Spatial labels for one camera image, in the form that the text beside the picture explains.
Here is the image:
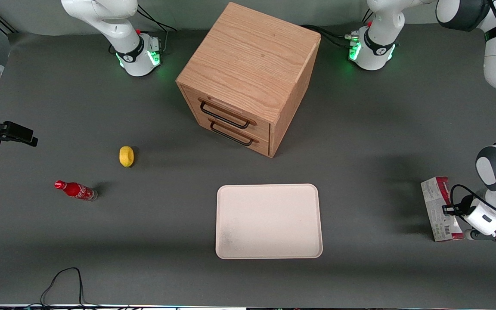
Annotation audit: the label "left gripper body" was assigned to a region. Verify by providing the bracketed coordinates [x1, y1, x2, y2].
[461, 195, 496, 236]

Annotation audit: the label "red cookie box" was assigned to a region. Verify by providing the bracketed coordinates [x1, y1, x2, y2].
[421, 176, 465, 242]

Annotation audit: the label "black left base cables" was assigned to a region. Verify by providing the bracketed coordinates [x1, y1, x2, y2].
[301, 9, 375, 49]

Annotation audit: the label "black base cables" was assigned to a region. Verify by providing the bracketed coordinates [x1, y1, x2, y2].
[136, 3, 178, 54]
[301, 9, 375, 49]

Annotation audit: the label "red cola bottle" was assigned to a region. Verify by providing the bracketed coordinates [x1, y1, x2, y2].
[54, 180, 98, 202]

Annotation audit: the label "black metal drawer handle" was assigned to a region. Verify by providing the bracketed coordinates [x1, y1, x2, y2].
[199, 101, 251, 130]
[209, 121, 254, 147]

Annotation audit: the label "wooden two-drawer cabinet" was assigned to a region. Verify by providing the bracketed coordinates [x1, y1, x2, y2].
[176, 2, 322, 158]

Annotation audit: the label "beige plastic tray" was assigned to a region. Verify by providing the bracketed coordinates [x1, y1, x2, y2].
[215, 184, 323, 260]

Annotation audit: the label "black looped table cable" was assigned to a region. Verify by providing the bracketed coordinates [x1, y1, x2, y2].
[26, 267, 102, 309]

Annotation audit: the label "yellow lemon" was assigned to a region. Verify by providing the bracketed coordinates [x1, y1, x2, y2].
[119, 146, 135, 167]

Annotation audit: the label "black right base cables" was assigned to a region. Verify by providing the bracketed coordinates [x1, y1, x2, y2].
[136, 3, 178, 54]

